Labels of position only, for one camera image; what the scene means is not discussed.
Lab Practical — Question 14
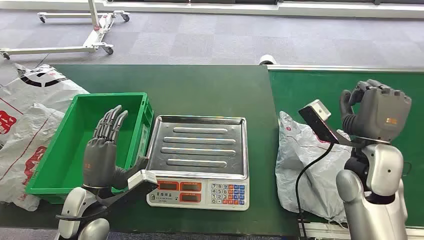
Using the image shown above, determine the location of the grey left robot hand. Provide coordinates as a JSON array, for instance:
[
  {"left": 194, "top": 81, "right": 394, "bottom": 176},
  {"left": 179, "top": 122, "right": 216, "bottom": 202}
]
[{"left": 82, "top": 104, "right": 150, "bottom": 192}]

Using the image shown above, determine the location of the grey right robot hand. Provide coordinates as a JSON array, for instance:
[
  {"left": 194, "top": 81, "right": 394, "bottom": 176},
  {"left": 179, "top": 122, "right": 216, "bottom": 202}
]
[{"left": 339, "top": 78, "right": 413, "bottom": 144}]

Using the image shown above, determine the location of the grey plastic mailer package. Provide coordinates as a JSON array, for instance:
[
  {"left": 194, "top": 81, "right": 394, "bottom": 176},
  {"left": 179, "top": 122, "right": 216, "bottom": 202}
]
[{"left": 274, "top": 110, "right": 354, "bottom": 227}]

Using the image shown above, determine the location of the green plastic basket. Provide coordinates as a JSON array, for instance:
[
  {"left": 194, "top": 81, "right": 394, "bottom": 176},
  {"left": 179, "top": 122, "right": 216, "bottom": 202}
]
[{"left": 25, "top": 92, "right": 156, "bottom": 205}]

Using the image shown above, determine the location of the electronic weighing scale steel pan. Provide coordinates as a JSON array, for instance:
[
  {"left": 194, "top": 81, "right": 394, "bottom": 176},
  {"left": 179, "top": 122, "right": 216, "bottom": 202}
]
[{"left": 146, "top": 114, "right": 250, "bottom": 212}]

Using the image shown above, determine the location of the green conveyor belt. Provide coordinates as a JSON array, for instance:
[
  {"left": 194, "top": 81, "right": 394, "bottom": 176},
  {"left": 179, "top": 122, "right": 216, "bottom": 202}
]
[{"left": 268, "top": 70, "right": 424, "bottom": 228}]

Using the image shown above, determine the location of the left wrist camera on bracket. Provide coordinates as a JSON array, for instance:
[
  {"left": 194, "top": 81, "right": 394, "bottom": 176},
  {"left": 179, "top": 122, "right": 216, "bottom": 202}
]
[{"left": 96, "top": 169, "right": 159, "bottom": 208}]

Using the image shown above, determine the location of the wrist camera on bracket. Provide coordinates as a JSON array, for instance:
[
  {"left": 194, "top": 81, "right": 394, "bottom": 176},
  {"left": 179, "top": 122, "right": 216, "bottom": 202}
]
[
  {"left": 96, "top": 169, "right": 159, "bottom": 208},
  {"left": 298, "top": 99, "right": 369, "bottom": 149}
]

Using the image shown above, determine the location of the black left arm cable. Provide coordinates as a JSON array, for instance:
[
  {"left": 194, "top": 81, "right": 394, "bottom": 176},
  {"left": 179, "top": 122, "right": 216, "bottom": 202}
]
[{"left": 55, "top": 207, "right": 109, "bottom": 222}]

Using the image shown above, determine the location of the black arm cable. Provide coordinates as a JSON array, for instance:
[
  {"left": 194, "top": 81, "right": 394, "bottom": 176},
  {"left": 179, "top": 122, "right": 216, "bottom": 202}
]
[
  {"left": 294, "top": 141, "right": 335, "bottom": 240},
  {"left": 55, "top": 207, "right": 109, "bottom": 222}
]

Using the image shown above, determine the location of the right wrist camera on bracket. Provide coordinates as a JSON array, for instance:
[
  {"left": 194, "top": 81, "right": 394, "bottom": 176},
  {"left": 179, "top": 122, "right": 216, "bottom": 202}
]
[{"left": 298, "top": 99, "right": 369, "bottom": 149}]

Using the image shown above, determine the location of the white bag with black ring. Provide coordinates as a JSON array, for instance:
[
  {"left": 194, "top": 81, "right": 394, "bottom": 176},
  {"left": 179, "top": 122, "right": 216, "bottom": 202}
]
[{"left": 0, "top": 63, "right": 90, "bottom": 144}]

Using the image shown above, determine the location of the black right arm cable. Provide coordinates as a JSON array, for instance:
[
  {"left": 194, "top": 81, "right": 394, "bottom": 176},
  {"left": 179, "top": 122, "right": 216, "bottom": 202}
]
[{"left": 294, "top": 141, "right": 335, "bottom": 240}]

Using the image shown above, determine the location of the white wheeled stand frame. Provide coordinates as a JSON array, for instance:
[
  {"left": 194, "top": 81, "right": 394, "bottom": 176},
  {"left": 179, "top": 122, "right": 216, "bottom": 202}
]
[{"left": 0, "top": 0, "right": 131, "bottom": 61}]

